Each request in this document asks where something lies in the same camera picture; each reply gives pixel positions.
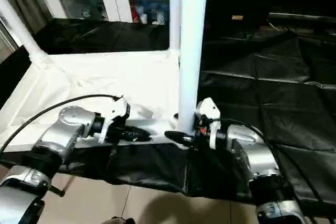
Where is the grey metal bar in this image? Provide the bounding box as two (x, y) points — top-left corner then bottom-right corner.
(268, 12), (336, 22)

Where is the white plastic table top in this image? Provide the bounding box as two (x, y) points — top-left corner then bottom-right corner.
(0, 48), (196, 154)

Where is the red item in cabinet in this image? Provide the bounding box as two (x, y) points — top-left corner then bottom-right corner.
(130, 5), (140, 23)

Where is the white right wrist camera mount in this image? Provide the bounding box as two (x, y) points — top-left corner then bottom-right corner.
(195, 97), (222, 150)

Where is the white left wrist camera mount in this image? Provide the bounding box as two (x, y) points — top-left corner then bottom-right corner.
(98, 95), (131, 145)

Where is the grey curtain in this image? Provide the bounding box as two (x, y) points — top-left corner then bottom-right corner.
(0, 0), (52, 51)

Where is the black left wrist camera cable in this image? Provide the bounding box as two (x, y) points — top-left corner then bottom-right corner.
(0, 94), (124, 154)

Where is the black work surface mat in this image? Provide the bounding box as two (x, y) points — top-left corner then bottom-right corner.
(0, 18), (336, 209)

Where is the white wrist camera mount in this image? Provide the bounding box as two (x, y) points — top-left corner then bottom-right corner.
(98, 95), (131, 145)
(195, 97), (222, 150)

